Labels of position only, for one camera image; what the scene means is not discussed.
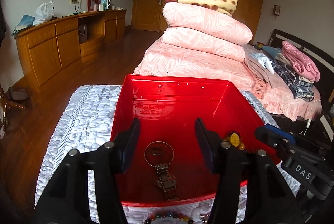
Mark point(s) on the wide silver bangle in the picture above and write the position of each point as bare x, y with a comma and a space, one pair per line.
145, 154

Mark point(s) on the wall lamp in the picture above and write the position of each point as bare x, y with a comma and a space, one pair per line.
276, 9

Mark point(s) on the grey slippers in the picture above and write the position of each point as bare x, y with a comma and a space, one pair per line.
18, 95

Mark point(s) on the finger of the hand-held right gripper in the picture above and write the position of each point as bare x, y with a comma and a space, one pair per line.
263, 132
281, 134

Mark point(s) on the white electric kettle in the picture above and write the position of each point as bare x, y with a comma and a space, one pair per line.
105, 2

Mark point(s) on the metal wristwatch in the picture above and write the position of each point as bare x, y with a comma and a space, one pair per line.
167, 185

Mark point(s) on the wall power outlet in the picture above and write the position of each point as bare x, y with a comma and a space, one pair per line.
75, 0

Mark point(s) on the grey gift bag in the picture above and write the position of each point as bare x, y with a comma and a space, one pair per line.
83, 34

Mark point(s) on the pink folded quilt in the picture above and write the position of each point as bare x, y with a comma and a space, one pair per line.
198, 42
203, 22

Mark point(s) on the white cloth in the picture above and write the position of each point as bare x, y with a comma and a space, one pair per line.
263, 61

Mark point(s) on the wooden sideboard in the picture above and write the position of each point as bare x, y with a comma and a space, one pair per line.
52, 49

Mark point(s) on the white plastic bag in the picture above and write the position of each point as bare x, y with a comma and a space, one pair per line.
44, 14

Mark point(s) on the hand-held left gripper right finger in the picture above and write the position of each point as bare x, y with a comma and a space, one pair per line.
204, 148

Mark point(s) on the plaid folded garment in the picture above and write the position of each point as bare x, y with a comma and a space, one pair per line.
294, 80

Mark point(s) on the pink folded garment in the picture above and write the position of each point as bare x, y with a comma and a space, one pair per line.
300, 59

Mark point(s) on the wooden coat rack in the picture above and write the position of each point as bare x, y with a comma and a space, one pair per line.
10, 105

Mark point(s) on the yellow spotted blanket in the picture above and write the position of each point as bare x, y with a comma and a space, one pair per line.
208, 3

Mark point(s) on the red tin box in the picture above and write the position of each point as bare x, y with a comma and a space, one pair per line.
169, 98

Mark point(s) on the taupe cloth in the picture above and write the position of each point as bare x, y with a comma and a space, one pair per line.
257, 75

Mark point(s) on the white quilted floral table cover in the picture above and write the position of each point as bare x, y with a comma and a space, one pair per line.
86, 114

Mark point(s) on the bed with pink sheet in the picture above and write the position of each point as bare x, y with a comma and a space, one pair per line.
182, 62

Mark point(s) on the dark wooden headboard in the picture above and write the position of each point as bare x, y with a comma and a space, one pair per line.
313, 49

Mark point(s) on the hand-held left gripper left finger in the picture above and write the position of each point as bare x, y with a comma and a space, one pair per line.
129, 151

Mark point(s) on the blue cloth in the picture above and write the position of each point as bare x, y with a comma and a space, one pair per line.
24, 22

